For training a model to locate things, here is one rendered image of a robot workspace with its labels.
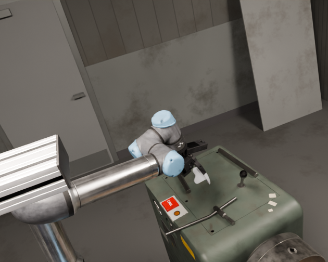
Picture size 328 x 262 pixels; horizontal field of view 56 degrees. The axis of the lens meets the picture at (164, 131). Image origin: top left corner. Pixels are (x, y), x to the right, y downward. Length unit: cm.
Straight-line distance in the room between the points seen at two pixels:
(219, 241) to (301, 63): 323
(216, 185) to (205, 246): 33
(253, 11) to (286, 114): 133
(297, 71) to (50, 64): 289
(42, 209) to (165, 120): 47
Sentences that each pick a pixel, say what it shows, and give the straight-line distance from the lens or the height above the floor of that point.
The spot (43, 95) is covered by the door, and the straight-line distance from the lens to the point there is 363.
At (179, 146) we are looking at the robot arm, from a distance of 110.
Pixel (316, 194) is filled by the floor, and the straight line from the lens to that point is 322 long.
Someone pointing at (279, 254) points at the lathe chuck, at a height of 124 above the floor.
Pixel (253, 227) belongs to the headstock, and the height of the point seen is 125.
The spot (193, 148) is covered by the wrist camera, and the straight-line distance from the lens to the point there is 117.
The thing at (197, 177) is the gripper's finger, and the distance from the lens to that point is 120.
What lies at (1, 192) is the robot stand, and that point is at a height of 202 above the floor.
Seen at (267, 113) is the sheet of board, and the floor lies 22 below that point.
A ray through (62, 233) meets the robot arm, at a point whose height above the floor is 155.
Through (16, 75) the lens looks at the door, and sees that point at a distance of 359.
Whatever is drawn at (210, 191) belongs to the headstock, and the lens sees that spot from 143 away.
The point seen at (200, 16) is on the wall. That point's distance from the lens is 383.
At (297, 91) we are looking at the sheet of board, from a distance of 421.
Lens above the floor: 223
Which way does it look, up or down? 30 degrees down
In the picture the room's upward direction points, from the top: 15 degrees counter-clockwise
